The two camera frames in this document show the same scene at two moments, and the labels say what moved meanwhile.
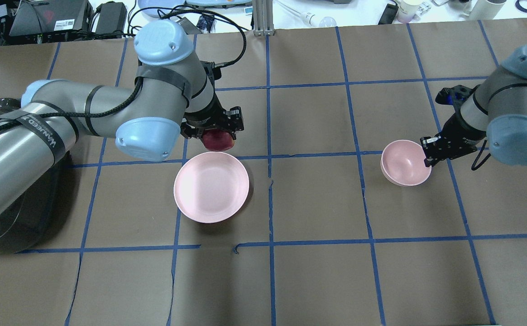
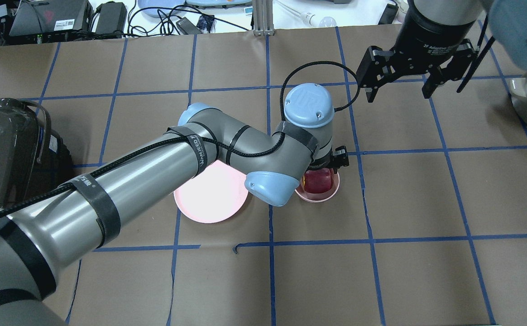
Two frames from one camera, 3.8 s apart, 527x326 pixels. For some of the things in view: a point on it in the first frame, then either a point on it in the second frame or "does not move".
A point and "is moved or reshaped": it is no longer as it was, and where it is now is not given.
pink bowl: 402,163 to 319,197
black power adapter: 111,20 does not move
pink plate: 211,187 does not move
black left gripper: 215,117 to 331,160
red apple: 217,140 is moved or reshaped
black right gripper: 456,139 to 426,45
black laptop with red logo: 34,16 does not move
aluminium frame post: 263,20 does not move
